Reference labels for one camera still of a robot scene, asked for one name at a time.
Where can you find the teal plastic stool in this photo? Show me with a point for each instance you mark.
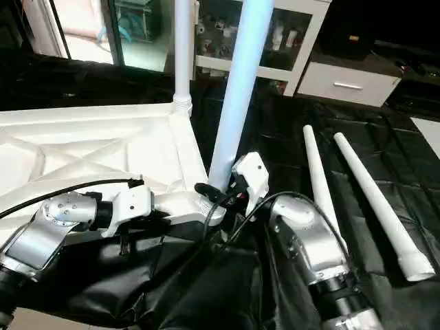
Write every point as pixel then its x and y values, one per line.
pixel 137 24

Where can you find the white plastic table top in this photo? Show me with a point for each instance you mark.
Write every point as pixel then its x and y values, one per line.
pixel 103 148

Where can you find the white drawer unit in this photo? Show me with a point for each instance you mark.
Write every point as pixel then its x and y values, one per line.
pixel 347 82

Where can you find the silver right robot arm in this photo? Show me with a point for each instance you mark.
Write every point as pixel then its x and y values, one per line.
pixel 313 247

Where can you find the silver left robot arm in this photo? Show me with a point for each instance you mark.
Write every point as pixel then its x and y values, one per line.
pixel 41 237

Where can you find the black table mat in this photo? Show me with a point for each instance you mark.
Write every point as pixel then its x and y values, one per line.
pixel 206 289

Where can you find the white glass door cabinet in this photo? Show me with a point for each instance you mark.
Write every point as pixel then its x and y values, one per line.
pixel 289 38

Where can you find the white plastic table leg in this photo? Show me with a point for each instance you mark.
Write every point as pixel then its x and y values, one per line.
pixel 183 55
pixel 317 179
pixel 237 96
pixel 378 199

